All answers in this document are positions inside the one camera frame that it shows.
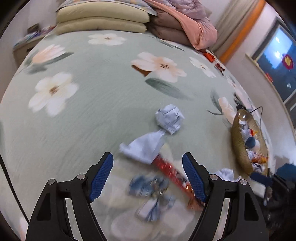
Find beige stacked pillows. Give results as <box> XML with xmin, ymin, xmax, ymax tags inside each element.
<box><xmin>55</xmin><ymin>1</ymin><xmax>157</xmax><ymax>35</ymax></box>

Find brown folded blankets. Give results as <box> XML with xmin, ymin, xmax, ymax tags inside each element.
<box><xmin>146</xmin><ymin>9</ymin><xmax>192</xmax><ymax>47</ymax></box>

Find floral green bedspread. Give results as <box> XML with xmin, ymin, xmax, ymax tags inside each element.
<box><xmin>0</xmin><ymin>29</ymin><xmax>269</xmax><ymax>241</ymax></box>

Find beige orange curtain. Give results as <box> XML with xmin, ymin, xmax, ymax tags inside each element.
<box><xmin>211</xmin><ymin>0</ymin><xmax>266</xmax><ymax>64</ymax></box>

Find crumpled paper ball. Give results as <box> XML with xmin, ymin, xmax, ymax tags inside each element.
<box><xmin>155</xmin><ymin>104</ymin><xmax>185</xmax><ymax>135</ymax></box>
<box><xmin>119</xmin><ymin>130</ymin><xmax>165</xmax><ymax>165</ymax></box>
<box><xmin>214</xmin><ymin>168</ymin><xmax>242</xmax><ymax>182</ymax></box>

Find red long snack package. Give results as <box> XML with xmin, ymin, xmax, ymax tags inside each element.
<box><xmin>152</xmin><ymin>154</ymin><xmax>204</xmax><ymax>211</ymax></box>

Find window with dark frame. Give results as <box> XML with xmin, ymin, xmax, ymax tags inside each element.
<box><xmin>251</xmin><ymin>18</ymin><xmax>295</xmax><ymax>125</ymax></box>

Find pink purple quilt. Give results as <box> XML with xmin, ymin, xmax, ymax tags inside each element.
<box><xmin>145</xmin><ymin>1</ymin><xmax>218</xmax><ymax>50</ymax></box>

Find gold woven tray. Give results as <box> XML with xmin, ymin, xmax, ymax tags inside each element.
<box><xmin>230</xmin><ymin>109</ymin><xmax>268</xmax><ymax>176</ymax></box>

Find red cloth item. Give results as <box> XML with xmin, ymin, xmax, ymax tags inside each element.
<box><xmin>202</xmin><ymin>52</ymin><xmax>215</xmax><ymax>63</ymax></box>

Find blue plaid hair bow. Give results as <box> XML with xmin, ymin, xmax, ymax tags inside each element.
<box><xmin>128</xmin><ymin>176</ymin><xmax>176</xmax><ymax>222</ymax></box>

